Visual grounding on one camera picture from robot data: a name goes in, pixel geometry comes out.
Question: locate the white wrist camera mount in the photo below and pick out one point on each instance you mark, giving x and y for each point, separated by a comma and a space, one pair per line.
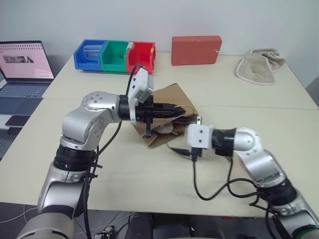
139, 82
199, 137

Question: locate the black smartphone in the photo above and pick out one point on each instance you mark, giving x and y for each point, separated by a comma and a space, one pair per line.
17, 121

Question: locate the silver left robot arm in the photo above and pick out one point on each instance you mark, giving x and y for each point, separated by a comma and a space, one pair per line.
82, 117

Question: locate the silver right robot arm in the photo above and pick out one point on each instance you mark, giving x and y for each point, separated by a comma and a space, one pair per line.
259, 161

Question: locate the grey open laptop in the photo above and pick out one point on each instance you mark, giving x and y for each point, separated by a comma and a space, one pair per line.
22, 62

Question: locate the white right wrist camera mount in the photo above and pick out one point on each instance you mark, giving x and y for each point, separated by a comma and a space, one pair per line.
199, 137

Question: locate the beige folded towel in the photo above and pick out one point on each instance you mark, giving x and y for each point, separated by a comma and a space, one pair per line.
256, 68

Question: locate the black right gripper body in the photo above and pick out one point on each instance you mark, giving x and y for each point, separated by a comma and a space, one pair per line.
192, 121

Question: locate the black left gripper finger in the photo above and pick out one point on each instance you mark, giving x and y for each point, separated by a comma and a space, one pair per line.
168, 114
169, 107

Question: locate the red-orange rectangular box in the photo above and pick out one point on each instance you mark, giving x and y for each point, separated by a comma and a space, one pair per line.
195, 51

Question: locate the dark rounded shape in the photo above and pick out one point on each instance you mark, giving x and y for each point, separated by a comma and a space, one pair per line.
139, 226

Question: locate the brown paper bag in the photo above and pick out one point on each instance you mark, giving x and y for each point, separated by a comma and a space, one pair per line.
172, 93

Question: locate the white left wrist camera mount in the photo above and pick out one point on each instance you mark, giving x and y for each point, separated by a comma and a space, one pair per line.
139, 82

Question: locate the green plastic storage bin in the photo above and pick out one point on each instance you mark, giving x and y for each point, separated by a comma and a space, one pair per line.
113, 58

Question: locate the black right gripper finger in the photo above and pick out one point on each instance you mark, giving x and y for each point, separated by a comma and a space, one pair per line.
181, 151
181, 121

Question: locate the clear plastic cup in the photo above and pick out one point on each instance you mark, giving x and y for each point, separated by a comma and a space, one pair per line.
92, 51

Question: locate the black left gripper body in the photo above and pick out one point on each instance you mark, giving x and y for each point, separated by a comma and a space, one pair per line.
144, 113

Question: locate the red plastic storage bin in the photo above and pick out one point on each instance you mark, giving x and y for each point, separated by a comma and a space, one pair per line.
139, 58

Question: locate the blue plastic storage bin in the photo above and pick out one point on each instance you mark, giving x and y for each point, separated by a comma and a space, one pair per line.
86, 59

